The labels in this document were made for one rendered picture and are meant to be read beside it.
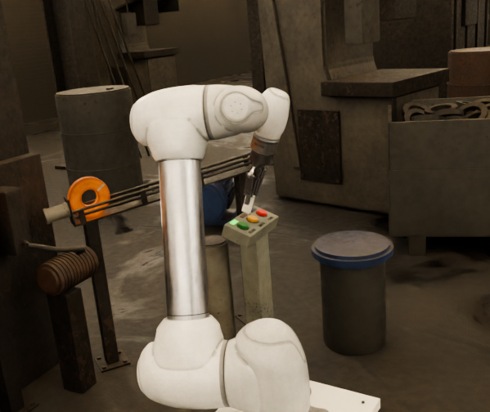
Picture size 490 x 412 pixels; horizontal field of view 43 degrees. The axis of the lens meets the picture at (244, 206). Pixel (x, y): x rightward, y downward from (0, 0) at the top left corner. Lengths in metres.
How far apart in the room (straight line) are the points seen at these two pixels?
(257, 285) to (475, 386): 0.85
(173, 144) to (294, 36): 2.90
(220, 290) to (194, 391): 0.94
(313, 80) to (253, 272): 2.17
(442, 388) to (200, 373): 1.16
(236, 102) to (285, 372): 0.61
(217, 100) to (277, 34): 2.94
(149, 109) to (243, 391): 0.68
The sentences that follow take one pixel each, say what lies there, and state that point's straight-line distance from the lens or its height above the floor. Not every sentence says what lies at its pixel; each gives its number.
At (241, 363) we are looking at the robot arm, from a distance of 1.40.
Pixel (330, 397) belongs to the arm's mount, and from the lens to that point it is 1.64.
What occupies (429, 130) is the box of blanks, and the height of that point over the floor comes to 0.69.
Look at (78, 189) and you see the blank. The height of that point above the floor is 0.75.
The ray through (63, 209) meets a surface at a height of 0.68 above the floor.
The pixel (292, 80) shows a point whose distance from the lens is 4.31.
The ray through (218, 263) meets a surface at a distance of 2.30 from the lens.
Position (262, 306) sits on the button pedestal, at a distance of 2.33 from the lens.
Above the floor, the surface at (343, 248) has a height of 0.43.
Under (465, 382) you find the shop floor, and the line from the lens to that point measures 2.43.
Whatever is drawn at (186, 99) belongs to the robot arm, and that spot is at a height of 1.14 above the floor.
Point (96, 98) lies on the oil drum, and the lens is 4.71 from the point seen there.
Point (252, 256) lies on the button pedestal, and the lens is 2.25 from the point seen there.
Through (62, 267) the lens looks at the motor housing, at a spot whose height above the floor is 0.51.
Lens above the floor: 1.30
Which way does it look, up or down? 17 degrees down
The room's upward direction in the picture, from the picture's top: 5 degrees counter-clockwise
